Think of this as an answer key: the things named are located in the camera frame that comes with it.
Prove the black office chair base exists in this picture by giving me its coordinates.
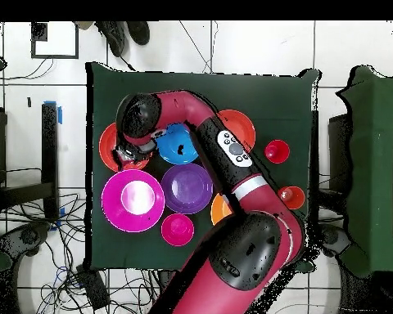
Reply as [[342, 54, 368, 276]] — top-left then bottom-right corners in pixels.
[[0, 222, 52, 259]]

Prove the black power brick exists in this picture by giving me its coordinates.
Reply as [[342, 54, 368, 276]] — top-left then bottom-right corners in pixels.
[[75, 263, 111, 311]]

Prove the black cable with plug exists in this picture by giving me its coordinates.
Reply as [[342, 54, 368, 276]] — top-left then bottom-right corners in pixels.
[[119, 55, 138, 72]]

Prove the purple plastic bowl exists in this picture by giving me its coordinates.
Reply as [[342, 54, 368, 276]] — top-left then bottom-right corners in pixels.
[[160, 162, 215, 215]]

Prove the tangle of black cables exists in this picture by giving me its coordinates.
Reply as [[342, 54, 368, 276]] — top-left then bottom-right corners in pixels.
[[0, 192, 87, 314]]

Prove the person's black shoe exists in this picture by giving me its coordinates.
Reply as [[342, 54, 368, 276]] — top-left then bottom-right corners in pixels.
[[93, 21, 128, 59], [125, 21, 151, 47]]

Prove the black box beside table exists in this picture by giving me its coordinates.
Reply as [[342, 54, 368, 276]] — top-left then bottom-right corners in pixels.
[[327, 113, 350, 195]]

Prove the black bench frame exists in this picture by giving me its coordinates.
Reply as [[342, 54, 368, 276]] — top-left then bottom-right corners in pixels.
[[0, 101, 61, 212]]

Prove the orange plastic cup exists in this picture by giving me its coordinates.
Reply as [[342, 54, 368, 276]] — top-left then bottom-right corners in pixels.
[[278, 185, 306, 211]]

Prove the dark green tablecloth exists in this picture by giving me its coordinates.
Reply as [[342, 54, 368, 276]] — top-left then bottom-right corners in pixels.
[[85, 61, 322, 274]]

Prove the red plastic cup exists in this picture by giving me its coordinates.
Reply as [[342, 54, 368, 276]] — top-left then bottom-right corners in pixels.
[[264, 139, 291, 164]]

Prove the large orange plastic bowl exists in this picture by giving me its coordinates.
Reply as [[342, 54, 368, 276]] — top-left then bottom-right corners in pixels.
[[210, 192, 234, 227]]

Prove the large magenta plastic bowl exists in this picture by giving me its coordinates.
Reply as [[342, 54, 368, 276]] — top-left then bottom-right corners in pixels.
[[100, 168, 166, 234]]

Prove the small crimson plastic bowl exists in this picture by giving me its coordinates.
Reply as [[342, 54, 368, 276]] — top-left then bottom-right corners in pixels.
[[160, 213, 195, 247]]

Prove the black square floor frame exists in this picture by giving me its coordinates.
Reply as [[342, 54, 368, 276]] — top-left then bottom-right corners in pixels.
[[30, 21, 79, 60]]

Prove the light blue plastic bowl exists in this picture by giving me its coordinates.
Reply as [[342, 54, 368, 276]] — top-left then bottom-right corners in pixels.
[[155, 122, 201, 165]]

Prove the red-orange plastic bowl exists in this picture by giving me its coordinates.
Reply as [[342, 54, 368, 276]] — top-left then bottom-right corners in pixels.
[[217, 109, 257, 154], [98, 122, 151, 173]]

